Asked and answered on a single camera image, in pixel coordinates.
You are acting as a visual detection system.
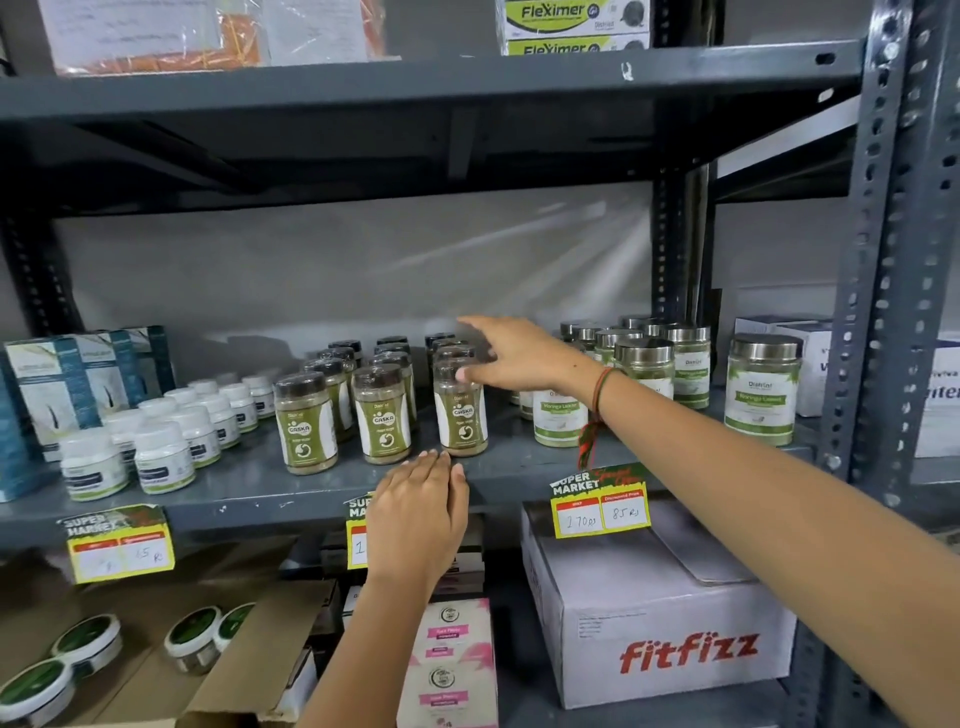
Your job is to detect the dark cartons stack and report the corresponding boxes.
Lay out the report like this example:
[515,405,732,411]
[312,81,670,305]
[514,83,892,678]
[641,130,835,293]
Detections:
[321,523,487,630]

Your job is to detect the person's left hand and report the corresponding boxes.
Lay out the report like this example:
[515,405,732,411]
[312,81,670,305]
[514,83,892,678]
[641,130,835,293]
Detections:
[364,448,472,595]

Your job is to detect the pink white carton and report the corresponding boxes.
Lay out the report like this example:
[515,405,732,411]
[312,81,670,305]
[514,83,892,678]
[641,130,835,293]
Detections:
[396,651,501,728]
[414,597,494,670]

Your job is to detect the group of steel-lidded glass jars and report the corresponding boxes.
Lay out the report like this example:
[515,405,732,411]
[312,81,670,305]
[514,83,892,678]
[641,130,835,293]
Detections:
[517,314,805,450]

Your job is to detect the grey metal shelving rack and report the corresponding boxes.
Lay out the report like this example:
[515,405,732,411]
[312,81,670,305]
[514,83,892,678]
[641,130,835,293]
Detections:
[0,0,925,728]

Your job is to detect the rows of brown-lidded spice jars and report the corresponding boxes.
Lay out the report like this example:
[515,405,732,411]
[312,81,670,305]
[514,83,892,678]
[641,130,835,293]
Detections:
[273,333,481,476]

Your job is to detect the orange packet in clear plastic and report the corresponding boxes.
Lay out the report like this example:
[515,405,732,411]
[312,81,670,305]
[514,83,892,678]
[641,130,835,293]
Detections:
[36,0,387,78]

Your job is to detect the white cardboard box red print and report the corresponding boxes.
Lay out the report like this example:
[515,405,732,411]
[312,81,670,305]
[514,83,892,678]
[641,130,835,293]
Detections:
[520,493,798,711]

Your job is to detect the person's right forearm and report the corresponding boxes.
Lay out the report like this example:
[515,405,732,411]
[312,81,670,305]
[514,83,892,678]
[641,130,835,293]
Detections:
[591,366,960,728]

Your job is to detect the group of small white bottles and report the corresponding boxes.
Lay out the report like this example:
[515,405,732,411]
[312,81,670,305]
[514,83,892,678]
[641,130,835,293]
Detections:
[58,375,276,503]

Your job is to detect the green label powder jar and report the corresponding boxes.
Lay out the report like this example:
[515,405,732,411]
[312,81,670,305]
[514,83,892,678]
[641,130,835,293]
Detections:
[433,357,490,459]

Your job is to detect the brown cardboard box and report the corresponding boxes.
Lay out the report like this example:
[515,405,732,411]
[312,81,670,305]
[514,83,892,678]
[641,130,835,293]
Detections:
[0,534,340,728]

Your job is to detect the round tin green lid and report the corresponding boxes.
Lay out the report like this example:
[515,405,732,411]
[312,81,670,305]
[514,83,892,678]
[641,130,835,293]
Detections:
[213,601,258,654]
[50,614,123,681]
[164,605,225,677]
[0,658,77,728]

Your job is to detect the clear plastic sheet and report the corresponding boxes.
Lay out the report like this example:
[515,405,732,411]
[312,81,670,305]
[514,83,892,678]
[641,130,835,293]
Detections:
[51,183,655,361]

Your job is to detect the grey slotted metal rack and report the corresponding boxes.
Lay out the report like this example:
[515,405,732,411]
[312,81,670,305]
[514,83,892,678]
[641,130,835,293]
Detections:
[711,0,960,728]

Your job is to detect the person's left forearm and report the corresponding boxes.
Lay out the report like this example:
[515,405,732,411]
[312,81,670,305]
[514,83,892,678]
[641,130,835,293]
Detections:
[296,573,449,728]

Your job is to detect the red green thread wristband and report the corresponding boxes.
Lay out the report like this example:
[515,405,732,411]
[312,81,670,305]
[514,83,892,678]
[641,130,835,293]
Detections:
[576,366,621,471]

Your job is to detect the blue white carton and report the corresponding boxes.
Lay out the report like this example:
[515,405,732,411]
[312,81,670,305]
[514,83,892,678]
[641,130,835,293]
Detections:
[4,339,102,462]
[0,363,46,504]
[120,325,178,399]
[75,333,144,421]

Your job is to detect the person's right hand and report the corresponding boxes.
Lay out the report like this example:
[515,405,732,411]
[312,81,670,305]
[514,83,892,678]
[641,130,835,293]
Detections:
[456,315,603,415]

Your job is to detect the white blue print box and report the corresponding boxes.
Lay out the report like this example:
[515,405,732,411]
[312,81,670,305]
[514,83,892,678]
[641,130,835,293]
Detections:
[913,330,960,459]

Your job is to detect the yellow price tag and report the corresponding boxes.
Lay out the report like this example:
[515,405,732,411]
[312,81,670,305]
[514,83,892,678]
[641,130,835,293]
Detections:
[63,504,177,585]
[549,462,652,540]
[344,491,378,571]

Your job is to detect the white green product box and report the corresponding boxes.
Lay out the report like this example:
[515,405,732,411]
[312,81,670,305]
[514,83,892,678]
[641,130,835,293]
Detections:
[504,36,652,58]
[498,0,652,40]

